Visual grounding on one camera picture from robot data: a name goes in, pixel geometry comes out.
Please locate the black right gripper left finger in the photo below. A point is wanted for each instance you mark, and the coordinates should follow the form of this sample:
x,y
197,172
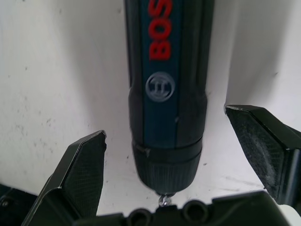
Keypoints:
x,y
70,179

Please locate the blue black electric screwdriver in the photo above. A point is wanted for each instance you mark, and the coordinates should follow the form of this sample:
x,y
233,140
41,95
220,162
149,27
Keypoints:
x,y
164,94

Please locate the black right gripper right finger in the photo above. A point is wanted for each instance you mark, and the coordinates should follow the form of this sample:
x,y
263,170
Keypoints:
x,y
265,146

